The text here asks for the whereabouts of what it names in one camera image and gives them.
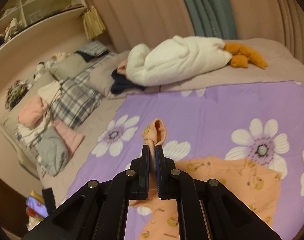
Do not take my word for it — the plaid grey pillow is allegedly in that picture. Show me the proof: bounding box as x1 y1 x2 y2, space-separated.
51 53 115 130

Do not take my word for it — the purple floral bed sheet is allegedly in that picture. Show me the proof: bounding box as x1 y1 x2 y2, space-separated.
67 81 304 239

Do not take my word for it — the white plush goose toy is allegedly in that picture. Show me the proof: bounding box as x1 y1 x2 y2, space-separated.
125 35 268 87

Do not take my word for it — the striped blue folded cloth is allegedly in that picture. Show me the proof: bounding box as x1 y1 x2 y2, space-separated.
74 41 110 62

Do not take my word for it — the small plush toys pile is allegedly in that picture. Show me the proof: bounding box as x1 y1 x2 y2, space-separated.
33 51 71 82

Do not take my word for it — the colourful phone screen item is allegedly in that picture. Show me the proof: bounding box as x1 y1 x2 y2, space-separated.
26 190 48 231

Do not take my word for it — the dark navy garment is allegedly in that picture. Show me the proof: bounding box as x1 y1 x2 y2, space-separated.
110 69 146 95

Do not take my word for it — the beige pink curtain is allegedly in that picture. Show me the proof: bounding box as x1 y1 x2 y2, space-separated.
85 0 304 64

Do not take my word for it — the orange cartoon print baby garment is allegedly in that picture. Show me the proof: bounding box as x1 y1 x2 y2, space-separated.
131 119 281 239

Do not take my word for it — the grey folded garment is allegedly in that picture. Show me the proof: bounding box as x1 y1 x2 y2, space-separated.
37 126 68 177

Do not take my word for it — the pink fleece garment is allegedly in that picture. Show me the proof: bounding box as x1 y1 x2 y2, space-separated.
18 94 48 128

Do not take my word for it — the beige wall shelf unit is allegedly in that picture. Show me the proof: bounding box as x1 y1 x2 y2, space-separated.
0 0 87 62

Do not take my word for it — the teal curtain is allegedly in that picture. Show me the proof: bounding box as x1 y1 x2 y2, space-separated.
184 0 238 40

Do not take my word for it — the green floral hair accessory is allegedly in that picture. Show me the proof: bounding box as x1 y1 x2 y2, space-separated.
5 80 32 111

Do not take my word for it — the straw tassel bundle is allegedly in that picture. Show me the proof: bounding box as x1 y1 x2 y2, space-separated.
82 6 106 40

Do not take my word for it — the pink folded garment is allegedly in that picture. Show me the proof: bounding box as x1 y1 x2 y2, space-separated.
53 119 85 160

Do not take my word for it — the taupe pillow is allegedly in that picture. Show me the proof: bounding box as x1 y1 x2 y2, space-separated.
49 53 110 81

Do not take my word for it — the white cream garment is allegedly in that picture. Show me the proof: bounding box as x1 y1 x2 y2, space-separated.
17 81 61 147

